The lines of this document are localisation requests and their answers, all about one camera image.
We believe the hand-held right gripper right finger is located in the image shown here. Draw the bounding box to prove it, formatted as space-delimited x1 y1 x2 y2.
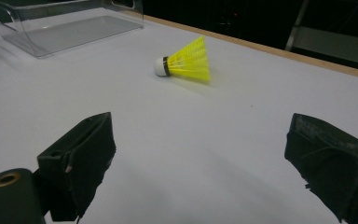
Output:
283 113 358 224

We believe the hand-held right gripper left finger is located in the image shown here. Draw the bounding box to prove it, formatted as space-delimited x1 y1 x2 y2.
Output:
36 111 117 222

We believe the clear plastic storage box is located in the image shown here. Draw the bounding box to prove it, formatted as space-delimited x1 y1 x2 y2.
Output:
0 0 145 60

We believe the yellow badminton shuttlecock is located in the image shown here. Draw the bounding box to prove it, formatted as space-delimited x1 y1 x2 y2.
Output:
154 35 212 83

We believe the metal stand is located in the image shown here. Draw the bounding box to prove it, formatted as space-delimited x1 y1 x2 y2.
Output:
284 0 358 69

